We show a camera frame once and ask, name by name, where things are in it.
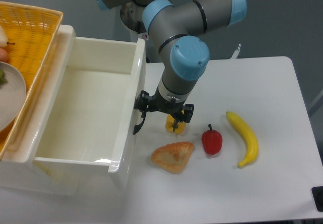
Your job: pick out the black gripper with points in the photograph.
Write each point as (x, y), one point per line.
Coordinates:
(180, 112)

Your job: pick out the black top drawer handle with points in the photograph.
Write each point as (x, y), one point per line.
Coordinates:
(138, 127)

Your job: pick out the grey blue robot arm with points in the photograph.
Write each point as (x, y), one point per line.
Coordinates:
(175, 31)

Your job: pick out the white drawer cabinet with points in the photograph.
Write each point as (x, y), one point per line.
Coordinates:
(32, 142)

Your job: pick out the yellow bell pepper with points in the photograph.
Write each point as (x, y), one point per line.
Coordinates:
(169, 125)

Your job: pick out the brown pastry bread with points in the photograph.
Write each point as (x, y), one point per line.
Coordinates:
(173, 157)

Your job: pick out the red bell pepper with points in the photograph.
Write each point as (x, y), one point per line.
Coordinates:
(211, 141)

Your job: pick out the yellow banana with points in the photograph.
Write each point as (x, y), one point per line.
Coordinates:
(249, 137)

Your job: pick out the grey plate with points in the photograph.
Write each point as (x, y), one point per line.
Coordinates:
(13, 95)

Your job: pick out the yellow woven basket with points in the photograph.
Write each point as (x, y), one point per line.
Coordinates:
(31, 31)

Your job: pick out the green grapes on plate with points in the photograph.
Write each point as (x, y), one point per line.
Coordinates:
(3, 80)

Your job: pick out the pink peach in basket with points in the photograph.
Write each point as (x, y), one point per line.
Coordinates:
(4, 56)

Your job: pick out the white pear in basket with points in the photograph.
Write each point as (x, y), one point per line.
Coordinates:
(4, 41)

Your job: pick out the black device at table corner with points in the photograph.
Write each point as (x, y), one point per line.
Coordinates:
(317, 193)

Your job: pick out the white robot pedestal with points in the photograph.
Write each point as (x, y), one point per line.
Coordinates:
(131, 17)

